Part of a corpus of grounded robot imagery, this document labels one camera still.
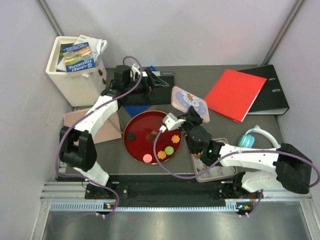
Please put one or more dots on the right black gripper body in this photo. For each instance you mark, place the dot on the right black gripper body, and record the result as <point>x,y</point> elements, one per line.
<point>188,124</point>

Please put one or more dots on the orange flower cookie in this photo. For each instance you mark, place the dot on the orange flower cookie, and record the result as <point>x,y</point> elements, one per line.
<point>175,139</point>
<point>161,155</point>

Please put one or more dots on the silver tin lid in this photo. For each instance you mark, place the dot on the silver tin lid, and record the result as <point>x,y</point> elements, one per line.
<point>182,100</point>

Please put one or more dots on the white paper stack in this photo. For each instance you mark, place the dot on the white paper stack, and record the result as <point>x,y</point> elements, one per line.
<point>98,46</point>

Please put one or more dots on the green sandwich cookie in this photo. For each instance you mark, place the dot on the green sandwich cookie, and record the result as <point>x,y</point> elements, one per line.
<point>169,150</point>

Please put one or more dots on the blue illustrated booklet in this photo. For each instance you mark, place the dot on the blue illustrated booklet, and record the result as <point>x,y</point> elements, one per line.
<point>78,58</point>

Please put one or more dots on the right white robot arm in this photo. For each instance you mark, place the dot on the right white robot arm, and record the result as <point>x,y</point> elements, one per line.
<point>272,165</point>

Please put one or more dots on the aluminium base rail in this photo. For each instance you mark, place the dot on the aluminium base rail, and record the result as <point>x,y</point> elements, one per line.
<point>72,197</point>

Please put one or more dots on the black folder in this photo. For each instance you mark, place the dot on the black folder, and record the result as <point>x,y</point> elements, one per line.
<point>164,92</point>

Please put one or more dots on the red folder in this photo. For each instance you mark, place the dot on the red folder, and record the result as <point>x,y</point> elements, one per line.
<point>234,93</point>

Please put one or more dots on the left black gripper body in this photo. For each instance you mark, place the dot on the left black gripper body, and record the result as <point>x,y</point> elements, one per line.
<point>142,88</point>

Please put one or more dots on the white storage bin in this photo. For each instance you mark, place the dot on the white storage bin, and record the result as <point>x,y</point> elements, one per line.
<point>79,90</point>

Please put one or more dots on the orange flower cookie right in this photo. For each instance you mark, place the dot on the orange flower cookie right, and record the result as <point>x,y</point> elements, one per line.
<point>175,139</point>

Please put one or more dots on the teal macaron upper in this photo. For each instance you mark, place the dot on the teal macaron upper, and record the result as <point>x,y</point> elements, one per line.
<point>248,140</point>

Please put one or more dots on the blue folder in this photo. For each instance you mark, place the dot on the blue folder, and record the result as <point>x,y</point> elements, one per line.
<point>138,101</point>

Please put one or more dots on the orange flower cookie lower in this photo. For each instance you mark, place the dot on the orange flower cookie lower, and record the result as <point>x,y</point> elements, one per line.
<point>161,155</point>

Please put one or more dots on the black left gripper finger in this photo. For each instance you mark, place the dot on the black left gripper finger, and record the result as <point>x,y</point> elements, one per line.
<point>149,95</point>
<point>155,81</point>

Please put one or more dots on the black ring binder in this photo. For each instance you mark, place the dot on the black ring binder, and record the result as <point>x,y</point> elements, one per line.
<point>271,100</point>

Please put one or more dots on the red round lacquer tray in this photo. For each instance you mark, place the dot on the red round lacquer tray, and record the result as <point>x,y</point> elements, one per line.
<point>146,126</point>

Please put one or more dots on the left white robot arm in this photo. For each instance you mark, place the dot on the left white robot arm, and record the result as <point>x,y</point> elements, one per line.
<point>77,147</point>

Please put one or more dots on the pink sandwich cookie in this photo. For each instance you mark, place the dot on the pink sandwich cookie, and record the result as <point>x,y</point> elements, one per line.
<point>147,158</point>

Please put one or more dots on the black sandwich cookie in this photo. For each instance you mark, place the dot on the black sandwich cookie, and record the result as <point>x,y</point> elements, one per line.
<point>130,136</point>

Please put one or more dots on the pink notebook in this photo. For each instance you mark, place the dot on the pink notebook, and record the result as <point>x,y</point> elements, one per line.
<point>111,129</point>

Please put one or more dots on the cookie tin with paper cups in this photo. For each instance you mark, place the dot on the cookie tin with paper cups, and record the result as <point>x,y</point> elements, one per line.
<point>215,173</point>

